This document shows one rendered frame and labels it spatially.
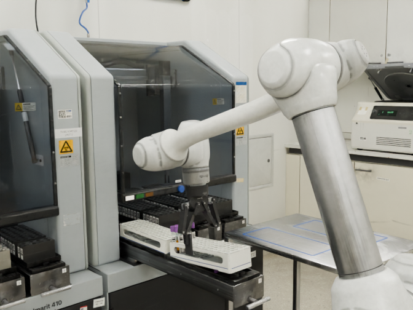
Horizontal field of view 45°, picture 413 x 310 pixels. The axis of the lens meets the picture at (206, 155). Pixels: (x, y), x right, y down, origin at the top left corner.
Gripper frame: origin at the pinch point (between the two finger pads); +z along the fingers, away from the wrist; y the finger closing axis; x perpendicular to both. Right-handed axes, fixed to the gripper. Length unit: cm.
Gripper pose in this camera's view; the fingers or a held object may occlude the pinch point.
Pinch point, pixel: (201, 244)
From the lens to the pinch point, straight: 170.9
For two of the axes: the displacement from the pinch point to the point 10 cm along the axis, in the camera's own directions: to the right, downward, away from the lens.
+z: 0.7, 10.0, 0.6
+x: -6.7, 0.0, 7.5
